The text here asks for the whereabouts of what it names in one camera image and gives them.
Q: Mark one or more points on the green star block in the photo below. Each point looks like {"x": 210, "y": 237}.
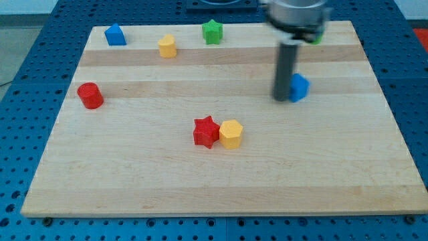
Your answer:
{"x": 212, "y": 32}

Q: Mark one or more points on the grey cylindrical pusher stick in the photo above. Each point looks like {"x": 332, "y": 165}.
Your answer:
{"x": 287, "y": 54}

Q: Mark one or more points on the blue cube block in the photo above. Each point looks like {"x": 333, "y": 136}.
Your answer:
{"x": 299, "y": 88}

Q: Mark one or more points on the yellow hexagon block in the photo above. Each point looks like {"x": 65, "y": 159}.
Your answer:
{"x": 230, "y": 134}

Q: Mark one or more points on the green block behind arm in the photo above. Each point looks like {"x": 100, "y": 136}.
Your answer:
{"x": 317, "y": 40}

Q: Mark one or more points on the red star block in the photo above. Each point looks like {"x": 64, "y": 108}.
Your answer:
{"x": 206, "y": 132}

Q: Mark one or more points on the red cylinder block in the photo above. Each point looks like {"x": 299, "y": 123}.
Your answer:
{"x": 90, "y": 95}

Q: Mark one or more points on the wooden board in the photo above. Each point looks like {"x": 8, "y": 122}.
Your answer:
{"x": 337, "y": 152}

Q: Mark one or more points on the blue triangular prism block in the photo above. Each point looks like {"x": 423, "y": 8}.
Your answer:
{"x": 114, "y": 36}

